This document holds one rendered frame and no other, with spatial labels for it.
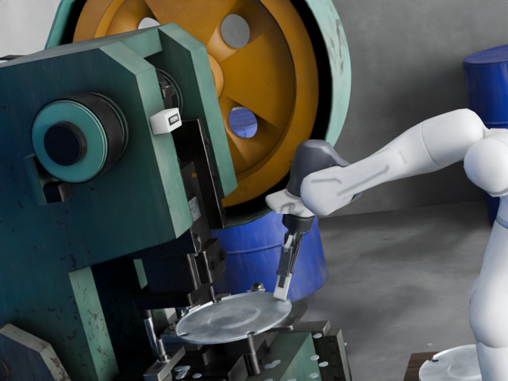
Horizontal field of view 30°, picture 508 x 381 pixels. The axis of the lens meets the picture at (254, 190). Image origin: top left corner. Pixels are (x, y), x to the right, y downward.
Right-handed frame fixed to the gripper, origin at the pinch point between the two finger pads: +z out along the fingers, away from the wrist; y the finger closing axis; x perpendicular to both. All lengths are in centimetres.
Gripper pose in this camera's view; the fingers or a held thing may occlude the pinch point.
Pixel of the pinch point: (282, 285)
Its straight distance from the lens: 237.5
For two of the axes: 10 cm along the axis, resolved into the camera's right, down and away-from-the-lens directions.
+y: 3.1, -2.9, 9.1
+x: -9.3, -2.9, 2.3
